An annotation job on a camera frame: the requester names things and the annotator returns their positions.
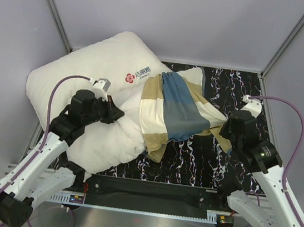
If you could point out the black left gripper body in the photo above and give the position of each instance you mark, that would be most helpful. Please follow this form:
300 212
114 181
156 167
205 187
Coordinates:
102 111

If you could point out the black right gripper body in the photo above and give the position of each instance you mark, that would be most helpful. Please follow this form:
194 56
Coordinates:
225 133

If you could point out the blue beige patchwork pillowcase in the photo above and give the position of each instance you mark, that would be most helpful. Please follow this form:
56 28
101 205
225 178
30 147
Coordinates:
173 108

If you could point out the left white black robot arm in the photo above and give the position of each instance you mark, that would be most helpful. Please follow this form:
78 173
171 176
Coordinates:
21 191

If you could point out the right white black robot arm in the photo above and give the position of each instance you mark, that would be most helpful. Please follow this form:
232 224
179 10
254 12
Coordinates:
262 160

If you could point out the plain white pillow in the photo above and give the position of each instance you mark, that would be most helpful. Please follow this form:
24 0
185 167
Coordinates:
124 60

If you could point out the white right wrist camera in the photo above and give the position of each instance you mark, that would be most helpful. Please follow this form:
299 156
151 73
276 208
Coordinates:
254 106

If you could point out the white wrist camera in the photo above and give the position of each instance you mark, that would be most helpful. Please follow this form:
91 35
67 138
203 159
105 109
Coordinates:
100 88
254 106

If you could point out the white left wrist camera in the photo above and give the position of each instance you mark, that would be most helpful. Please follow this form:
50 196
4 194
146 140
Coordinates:
100 88

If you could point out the white slotted cable duct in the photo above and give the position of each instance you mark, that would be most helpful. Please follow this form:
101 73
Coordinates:
65 198

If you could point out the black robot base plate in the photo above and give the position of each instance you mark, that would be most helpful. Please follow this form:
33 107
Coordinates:
165 200

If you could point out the aluminium frame post left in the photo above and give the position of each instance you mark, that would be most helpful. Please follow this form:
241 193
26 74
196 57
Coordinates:
59 25

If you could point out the aluminium frame post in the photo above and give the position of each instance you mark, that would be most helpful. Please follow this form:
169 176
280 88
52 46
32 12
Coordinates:
285 44
59 25

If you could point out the aluminium frame post right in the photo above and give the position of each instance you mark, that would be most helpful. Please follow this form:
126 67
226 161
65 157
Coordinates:
285 44

